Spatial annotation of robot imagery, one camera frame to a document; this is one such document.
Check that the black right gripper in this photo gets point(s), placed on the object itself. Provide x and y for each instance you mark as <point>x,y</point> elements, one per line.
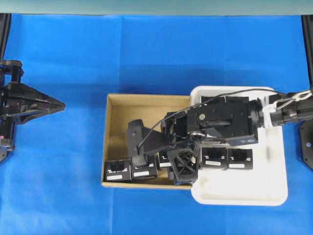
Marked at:
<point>235,123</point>

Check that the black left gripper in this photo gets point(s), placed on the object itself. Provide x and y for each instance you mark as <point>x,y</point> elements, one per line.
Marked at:
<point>23,103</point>

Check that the black small product box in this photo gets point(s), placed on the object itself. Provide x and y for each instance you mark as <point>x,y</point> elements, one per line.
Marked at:
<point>240,159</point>
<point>117,171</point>
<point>162,161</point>
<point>213,158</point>
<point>224,99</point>
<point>145,172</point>

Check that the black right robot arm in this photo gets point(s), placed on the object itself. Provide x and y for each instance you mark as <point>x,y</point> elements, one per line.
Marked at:
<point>274,110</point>

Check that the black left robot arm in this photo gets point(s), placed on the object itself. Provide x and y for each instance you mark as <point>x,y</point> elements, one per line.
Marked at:
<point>10,71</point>

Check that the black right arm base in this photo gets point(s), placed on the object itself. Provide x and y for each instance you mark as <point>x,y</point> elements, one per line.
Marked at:
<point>304,143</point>

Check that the open brown cardboard box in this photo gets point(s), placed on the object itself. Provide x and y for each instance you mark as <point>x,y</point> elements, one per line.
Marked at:
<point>123,108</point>

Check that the blue table cloth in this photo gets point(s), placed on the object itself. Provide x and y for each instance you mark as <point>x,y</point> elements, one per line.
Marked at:
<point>51,183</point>

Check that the white plastic tray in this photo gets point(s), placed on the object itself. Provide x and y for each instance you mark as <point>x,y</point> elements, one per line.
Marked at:
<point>264,185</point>

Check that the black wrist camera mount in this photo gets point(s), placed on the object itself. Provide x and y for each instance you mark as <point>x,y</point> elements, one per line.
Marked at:
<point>143,142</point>

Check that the black frame post left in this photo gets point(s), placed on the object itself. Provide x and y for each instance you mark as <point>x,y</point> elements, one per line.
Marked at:
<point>5,24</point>

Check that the black frame post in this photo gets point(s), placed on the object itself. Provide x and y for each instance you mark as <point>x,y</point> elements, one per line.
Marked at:
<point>5,24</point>
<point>307,27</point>

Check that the black frame post right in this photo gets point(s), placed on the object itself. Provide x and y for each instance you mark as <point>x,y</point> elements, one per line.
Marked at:
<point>307,27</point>

